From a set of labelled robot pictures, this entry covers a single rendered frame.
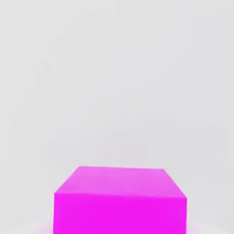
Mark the small magenta cube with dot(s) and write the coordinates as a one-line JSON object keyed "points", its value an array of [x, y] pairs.
{"points": [[119, 208]]}

